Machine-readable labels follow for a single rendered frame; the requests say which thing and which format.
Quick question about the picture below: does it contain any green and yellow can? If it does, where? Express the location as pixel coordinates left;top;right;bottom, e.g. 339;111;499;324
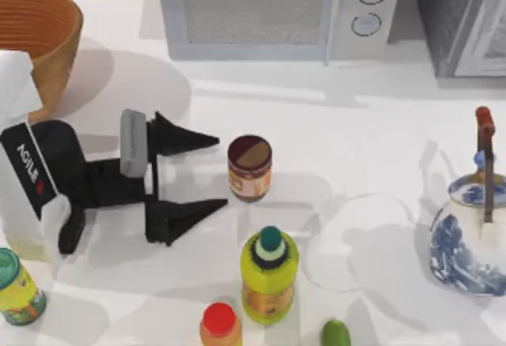
0;247;48;327

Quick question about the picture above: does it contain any orange bottle with red cap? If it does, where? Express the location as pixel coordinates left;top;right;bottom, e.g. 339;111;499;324
198;302;244;346

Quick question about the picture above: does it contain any green cucumber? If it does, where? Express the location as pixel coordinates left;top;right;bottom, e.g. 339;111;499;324
320;318;352;346

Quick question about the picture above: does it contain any pale microwave oven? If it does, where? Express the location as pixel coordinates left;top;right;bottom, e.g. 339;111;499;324
154;0;406;67

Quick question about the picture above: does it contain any yellow-green bottle with green cap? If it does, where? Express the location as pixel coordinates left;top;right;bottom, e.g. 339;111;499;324
240;225;300;327

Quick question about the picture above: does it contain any brown wicker basket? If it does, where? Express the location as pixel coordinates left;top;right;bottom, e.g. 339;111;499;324
0;0;85;124

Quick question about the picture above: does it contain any microwave door handle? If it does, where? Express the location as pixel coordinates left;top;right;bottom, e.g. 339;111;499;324
323;0;342;66

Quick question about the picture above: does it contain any blue and white teapot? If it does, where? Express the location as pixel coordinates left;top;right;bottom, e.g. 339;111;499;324
429;105;506;298

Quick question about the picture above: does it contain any pale grey rounded box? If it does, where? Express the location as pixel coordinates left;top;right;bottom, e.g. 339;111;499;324
119;109;150;178

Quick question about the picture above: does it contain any grey cabinet with dark inside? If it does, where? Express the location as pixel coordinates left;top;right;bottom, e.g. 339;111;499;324
408;0;506;79

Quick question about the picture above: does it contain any brown jar with brown lid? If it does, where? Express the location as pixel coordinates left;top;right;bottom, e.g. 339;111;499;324
227;134;274;204

